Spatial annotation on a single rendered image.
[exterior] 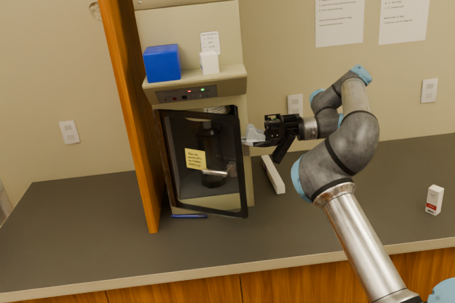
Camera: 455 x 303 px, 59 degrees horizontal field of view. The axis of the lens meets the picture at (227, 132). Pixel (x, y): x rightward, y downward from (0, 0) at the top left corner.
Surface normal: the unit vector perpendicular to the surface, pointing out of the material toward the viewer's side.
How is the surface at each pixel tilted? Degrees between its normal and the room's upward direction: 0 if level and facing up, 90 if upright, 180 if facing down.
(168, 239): 0
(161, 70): 90
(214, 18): 90
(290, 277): 90
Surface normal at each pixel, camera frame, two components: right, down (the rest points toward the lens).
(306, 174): -0.69, -0.11
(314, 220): -0.10, -0.90
